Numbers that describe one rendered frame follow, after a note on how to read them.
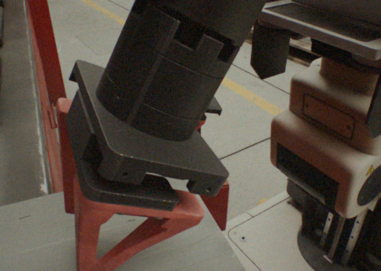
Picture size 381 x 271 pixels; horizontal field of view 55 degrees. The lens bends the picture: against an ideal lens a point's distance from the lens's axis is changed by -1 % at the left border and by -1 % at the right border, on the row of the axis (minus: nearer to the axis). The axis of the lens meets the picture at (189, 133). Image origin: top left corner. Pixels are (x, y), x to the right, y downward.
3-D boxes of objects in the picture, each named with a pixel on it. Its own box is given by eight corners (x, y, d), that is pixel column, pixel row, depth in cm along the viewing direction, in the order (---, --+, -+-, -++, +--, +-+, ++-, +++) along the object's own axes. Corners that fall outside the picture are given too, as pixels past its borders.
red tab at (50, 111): (58, 127, 122) (53, 109, 118) (51, 128, 122) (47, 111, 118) (53, 106, 134) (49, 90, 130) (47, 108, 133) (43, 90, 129)
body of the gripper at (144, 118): (94, 189, 15) (173, 22, 13) (63, 83, 23) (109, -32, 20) (215, 206, 19) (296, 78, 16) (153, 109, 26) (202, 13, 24)
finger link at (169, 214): (30, 314, 18) (101, 161, 15) (24, 213, 23) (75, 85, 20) (150, 308, 22) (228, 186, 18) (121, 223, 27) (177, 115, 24)
